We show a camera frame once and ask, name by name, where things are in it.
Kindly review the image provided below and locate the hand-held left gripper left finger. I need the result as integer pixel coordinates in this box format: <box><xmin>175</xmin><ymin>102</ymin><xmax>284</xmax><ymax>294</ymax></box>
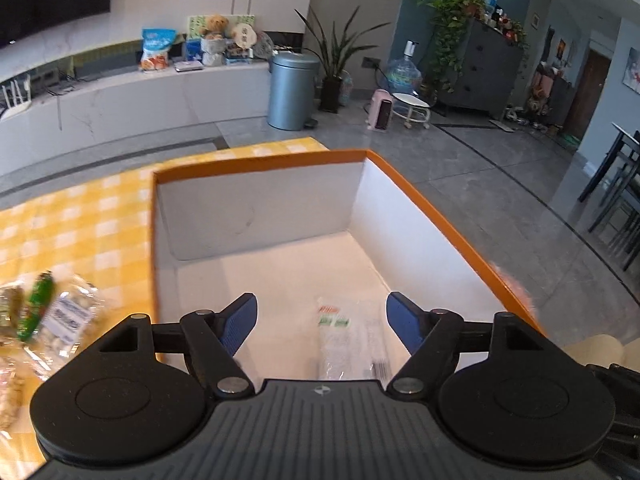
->
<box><xmin>92</xmin><ymin>291</ymin><xmax>259</xmax><ymax>400</ymax></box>

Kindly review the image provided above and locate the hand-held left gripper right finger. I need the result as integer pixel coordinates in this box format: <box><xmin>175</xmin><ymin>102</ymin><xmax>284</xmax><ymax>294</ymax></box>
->
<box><xmin>385</xmin><ymin>290</ymin><xmax>551</xmax><ymax>397</ymax></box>

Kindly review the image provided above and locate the white green-label snack packet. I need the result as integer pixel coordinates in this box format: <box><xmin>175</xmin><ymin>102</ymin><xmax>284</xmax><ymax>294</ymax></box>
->
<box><xmin>315</xmin><ymin>297</ymin><xmax>396</xmax><ymax>382</ymax></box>

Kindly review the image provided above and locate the orange cardboard box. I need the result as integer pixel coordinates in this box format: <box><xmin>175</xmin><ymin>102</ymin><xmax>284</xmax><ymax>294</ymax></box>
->
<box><xmin>150</xmin><ymin>149</ymin><xmax>548</xmax><ymax>386</ymax></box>

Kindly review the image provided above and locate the clear white candy packet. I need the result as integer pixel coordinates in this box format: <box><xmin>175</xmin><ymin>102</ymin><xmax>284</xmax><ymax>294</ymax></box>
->
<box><xmin>37</xmin><ymin>274</ymin><xmax>108</xmax><ymax>358</ymax></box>

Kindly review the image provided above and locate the yellow checkered cloth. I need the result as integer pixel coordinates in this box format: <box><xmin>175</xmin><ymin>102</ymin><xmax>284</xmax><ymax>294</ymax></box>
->
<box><xmin>0</xmin><ymin>137</ymin><xmax>331</xmax><ymax>476</ymax></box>

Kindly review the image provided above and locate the green snack stick packet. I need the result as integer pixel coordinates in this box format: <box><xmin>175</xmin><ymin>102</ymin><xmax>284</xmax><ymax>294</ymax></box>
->
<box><xmin>17</xmin><ymin>271</ymin><xmax>55</xmax><ymax>343</ymax></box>

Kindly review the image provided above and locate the dark dining chair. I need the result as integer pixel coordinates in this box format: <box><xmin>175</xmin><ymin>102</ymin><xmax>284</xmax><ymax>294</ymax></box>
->
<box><xmin>587</xmin><ymin>130</ymin><xmax>640</xmax><ymax>273</ymax></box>

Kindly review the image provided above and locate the pink heater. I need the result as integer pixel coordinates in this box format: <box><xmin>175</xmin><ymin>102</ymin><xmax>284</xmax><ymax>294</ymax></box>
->
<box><xmin>366</xmin><ymin>88</ymin><xmax>396</xmax><ymax>132</ymax></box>

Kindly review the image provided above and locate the white round stool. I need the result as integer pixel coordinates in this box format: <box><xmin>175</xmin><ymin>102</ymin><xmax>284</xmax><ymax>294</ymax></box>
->
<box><xmin>391</xmin><ymin>92</ymin><xmax>432</xmax><ymax>131</ymax></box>

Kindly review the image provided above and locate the grey-green snack packet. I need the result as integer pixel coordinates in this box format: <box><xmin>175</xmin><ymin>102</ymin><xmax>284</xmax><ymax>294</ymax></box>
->
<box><xmin>0</xmin><ymin>285</ymin><xmax>26</xmax><ymax>346</ymax></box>

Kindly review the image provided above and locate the grey metal trash can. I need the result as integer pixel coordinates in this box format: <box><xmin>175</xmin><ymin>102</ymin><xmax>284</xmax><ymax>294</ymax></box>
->
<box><xmin>266</xmin><ymin>51</ymin><xmax>321</xmax><ymax>132</ymax></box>

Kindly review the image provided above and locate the white marble media console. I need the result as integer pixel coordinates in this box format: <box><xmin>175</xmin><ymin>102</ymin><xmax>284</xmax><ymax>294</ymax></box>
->
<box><xmin>0</xmin><ymin>57</ymin><xmax>273</xmax><ymax>176</ymax></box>

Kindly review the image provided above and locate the long-leaf potted plant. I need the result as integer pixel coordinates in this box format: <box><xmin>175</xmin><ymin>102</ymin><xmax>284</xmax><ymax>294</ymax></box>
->
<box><xmin>294</xmin><ymin>6</ymin><xmax>392</xmax><ymax>114</ymax></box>

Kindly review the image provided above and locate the blue water jug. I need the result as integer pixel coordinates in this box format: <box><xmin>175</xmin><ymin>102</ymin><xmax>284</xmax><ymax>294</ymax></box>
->
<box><xmin>387</xmin><ymin>40</ymin><xmax>426</xmax><ymax>96</ymax></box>

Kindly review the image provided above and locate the dark grey cabinet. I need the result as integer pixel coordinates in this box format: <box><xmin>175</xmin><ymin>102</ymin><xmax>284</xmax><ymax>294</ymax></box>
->
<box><xmin>440</xmin><ymin>17</ymin><xmax>532</xmax><ymax>117</ymax></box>

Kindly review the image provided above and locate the dark dining table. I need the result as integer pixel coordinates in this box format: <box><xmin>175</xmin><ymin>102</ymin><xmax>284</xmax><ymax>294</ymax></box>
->
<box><xmin>580</xmin><ymin>121</ymin><xmax>640</xmax><ymax>203</ymax></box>

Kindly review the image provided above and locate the blue snack bag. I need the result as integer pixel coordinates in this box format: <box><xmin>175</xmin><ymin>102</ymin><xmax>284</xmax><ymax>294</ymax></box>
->
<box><xmin>140</xmin><ymin>27</ymin><xmax>177</xmax><ymax>73</ymax></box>

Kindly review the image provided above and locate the white round fan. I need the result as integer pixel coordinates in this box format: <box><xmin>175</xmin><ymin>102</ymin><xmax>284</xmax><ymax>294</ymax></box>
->
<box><xmin>231</xmin><ymin>22</ymin><xmax>259</xmax><ymax>58</ymax></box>

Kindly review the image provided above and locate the brown door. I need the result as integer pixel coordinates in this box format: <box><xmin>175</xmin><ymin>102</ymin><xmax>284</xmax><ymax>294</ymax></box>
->
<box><xmin>565</xmin><ymin>50</ymin><xmax>613</xmax><ymax>141</ymax></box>

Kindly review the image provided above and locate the green poster board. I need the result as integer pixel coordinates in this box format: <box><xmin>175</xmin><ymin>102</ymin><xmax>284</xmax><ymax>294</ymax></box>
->
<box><xmin>187</xmin><ymin>14</ymin><xmax>257</xmax><ymax>43</ymax></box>

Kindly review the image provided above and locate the white router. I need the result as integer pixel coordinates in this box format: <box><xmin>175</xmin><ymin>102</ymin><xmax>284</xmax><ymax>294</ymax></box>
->
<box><xmin>0</xmin><ymin>74</ymin><xmax>32</xmax><ymax>120</ymax></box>

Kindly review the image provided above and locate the climbing plant on cabinet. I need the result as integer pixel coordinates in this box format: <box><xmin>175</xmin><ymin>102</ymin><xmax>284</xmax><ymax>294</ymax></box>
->
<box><xmin>416</xmin><ymin>0</ymin><xmax>485</xmax><ymax>93</ymax></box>

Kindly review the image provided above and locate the wall painting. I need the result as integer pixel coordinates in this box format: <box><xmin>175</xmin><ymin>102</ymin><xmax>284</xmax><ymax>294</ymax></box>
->
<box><xmin>621</xmin><ymin>47</ymin><xmax>640</xmax><ymax>97</ymax></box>

